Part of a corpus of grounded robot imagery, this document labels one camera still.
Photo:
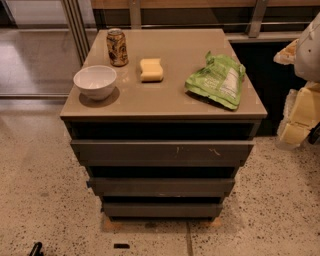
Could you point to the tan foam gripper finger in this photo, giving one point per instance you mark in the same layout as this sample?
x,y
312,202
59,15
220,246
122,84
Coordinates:
x,y
301,114

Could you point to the grey top drawer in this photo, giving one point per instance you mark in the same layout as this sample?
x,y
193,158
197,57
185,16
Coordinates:
x,y
190,153

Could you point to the grey drawer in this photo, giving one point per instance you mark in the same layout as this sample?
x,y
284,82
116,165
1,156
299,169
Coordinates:
x,y
190,153
162,210
161,187

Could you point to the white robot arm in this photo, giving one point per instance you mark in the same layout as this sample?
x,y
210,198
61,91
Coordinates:
x,y
304,54

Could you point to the grey drawer cabinet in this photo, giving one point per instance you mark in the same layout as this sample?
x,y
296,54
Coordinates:
x,y
164,110

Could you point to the grey middle drawer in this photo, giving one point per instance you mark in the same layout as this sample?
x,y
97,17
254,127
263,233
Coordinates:
x,y
161,187

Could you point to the grey bottom drawer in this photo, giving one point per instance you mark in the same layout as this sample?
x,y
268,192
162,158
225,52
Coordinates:
x,y
162,210

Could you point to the green chip bag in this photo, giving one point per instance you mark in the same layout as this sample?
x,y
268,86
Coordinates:
x,y
219,80

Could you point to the yellow sponge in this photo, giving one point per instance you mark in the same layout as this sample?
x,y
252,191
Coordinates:
x,y
151,70

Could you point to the orange patterned soda can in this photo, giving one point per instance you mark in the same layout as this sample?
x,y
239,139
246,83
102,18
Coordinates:
x,y
116,44

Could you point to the white ceramic bowl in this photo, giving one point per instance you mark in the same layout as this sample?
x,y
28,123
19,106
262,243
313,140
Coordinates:
x,y
96,82

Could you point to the black object on floor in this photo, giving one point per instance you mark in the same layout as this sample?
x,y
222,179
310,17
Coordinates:
x,y
36,250

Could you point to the metal window frame post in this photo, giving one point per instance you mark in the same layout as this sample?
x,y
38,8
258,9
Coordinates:
x,y
76,25

